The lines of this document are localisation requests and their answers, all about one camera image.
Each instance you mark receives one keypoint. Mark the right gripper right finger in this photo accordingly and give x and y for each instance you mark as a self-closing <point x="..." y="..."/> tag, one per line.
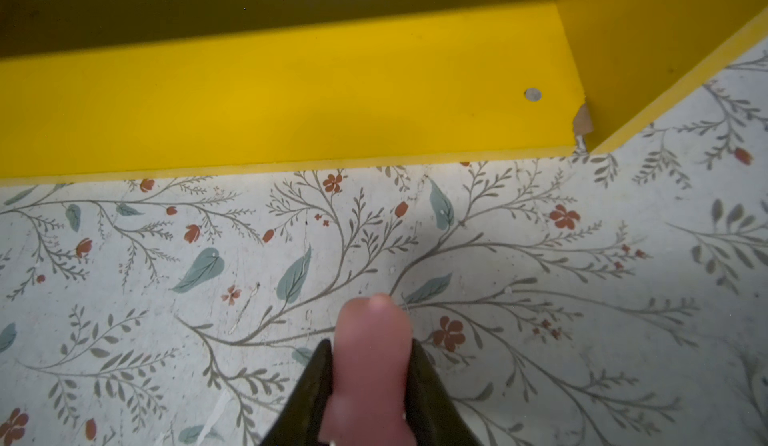
<point x="429" y="411"/>

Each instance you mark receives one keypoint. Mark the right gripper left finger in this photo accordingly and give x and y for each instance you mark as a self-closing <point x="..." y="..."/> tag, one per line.
<point x="301" y="419"/>

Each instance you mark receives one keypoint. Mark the yellow shelf pink blue boards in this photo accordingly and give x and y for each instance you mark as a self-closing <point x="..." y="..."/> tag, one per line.
<point x="140" y="89"/>

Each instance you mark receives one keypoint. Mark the floral patterned table mat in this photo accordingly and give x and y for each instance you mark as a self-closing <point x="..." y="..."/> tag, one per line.
<point x="614" y="298"/>

